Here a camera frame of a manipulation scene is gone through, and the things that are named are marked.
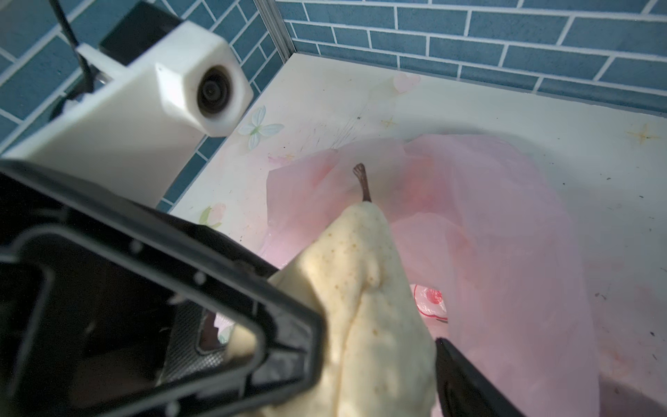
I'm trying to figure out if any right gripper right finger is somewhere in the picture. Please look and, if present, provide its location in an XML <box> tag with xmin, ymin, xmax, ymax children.
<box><xmin>435</xmin><ymin>338</ymin><xmax>525</xmax><ymax>417</ymax></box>

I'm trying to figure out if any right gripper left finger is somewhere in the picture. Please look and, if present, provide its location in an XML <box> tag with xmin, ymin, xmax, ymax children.
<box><xmin>1</xmin><ymin>160</ymin><xmax>325</xmax><ymax>416</ymax></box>

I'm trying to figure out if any pale yellow fake pear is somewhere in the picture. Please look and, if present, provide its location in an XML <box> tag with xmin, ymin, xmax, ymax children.
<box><xmin>258</xmin><ymin>164</ymin><xmax>436</xmax><ymax>416</ymax></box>

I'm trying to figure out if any pink plastic bag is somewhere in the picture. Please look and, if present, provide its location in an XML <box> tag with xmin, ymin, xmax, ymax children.
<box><xmin>261</xmin><ymin>135</ymin><xmax>600</xmax><ymax>416</ymax></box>

